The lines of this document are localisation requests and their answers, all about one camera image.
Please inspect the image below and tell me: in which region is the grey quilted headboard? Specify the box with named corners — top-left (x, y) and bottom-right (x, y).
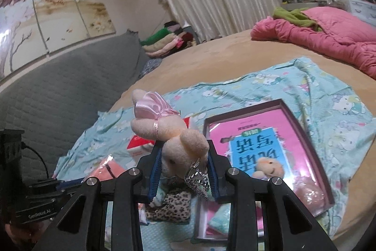
top-left (0, 30), bottom-right (150, 181)

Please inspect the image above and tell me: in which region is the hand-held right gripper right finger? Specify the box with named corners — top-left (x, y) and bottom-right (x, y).
top-left (206, 141), bottom-right (338, 251)

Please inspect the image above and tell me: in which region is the black cable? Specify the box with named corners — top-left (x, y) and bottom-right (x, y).
top-left (22, 143), bottom-right (51, 181)

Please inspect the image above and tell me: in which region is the small green tissue pack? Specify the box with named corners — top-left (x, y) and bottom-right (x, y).
top-left (208, 204), bottom-right (234, 235)

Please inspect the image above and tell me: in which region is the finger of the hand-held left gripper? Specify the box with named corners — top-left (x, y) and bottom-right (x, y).
top-left (28, 179), bottom-right (88, 196)

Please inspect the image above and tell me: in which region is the green garment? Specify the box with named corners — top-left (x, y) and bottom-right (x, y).
top-left (272, 6), bottom-right (322, 31)

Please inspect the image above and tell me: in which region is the tan bed sheet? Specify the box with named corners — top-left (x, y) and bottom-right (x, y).
top-left (110, 29), bottom-right (376, 240)

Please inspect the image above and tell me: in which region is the beige teddy bear pink dress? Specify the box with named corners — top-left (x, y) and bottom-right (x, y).
top-left (130, 89), bottom-right (210, 201)

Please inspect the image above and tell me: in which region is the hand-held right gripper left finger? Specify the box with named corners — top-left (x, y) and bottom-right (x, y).
top-left (32, 142), bottom-right (164, 251)

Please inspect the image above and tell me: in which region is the white drawer cabinet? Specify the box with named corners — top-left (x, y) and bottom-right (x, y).
top-left (348, 0), bottom-right (376, 24)

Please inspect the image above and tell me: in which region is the red white tissue box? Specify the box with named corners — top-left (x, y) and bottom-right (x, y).
top-left (126, 117), bottom-right (193, 165)

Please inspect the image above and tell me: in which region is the bagged pink fluffy ball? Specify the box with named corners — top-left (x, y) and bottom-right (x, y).
top-left (292, 177), bottom-right (326, 209)

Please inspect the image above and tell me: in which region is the dark floral cloth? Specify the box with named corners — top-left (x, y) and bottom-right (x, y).
top-left (138, 58), bottom-right (163, 78)

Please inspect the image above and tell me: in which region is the dark red cloth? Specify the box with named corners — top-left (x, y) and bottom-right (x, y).
top-left (176, 31), bottom-right (195, 47)

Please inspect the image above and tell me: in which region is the flower wall painting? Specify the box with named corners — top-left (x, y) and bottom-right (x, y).
top-left (0, 0), bottom-right (116, 81)

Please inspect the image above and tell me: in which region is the leopard print scarf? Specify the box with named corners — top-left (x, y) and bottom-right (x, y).
top-left (145, 183), bottom-right (200, 225)

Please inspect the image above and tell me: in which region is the cream folded blanket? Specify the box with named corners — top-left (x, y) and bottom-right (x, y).
top-left (144, 37), bottom-right (180, 57)

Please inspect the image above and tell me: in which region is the pink gift box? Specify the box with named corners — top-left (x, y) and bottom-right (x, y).
top-left (192, 98), bottom-right (335, 241)

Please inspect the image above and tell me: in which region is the pink quilt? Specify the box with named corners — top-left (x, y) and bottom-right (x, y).
top-left (251, 5), bottom-right (376, 79)

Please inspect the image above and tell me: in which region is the pink folded blanket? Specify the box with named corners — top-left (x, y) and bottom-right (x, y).
top-left (164, 38), bottom-right (189, 55)

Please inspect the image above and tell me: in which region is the person's left hand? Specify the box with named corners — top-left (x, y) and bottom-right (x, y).
top-left (4, 220), bottom-right (49, 251)

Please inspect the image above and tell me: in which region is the pink packet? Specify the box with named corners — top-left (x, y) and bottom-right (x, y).
top-left (84, 158), bottom-right (127, 182)

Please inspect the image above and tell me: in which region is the cartoon cat printed blanket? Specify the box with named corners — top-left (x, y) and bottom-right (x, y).
top-left (53, 56), bottom-right (376, 251)

